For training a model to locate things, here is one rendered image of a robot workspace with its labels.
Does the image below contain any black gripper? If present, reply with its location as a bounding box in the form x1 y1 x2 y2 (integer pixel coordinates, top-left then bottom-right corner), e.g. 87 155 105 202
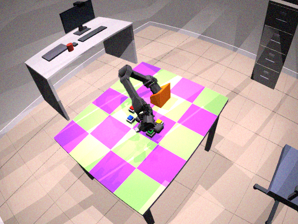
135 116 164 134

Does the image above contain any red button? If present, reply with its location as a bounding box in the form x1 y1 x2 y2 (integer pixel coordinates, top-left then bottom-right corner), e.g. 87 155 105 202
128 105 135 114

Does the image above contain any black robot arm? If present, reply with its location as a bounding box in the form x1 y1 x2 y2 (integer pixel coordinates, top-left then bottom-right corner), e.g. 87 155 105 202
118 64 162 132

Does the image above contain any green button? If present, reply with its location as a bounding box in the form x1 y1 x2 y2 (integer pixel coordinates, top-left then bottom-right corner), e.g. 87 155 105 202
146 130 156 138

